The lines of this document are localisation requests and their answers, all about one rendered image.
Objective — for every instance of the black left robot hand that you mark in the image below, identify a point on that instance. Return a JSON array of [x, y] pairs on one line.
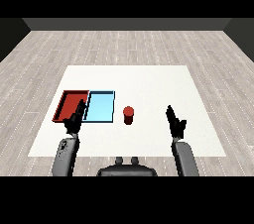
[[74, 121]]

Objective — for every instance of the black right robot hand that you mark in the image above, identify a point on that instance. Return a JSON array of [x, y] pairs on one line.
[[177, 125]]

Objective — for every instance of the red shallow open box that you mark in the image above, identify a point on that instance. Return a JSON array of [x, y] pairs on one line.
[[69, 105]]

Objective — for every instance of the light blue shallow open box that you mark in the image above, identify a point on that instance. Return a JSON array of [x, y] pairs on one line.
[[99, 106]]

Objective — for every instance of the small red can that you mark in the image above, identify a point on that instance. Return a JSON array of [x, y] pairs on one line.
[[128, 114]]

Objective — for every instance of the dark grey robot body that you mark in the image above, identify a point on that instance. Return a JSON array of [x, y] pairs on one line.
[[126, 169]]

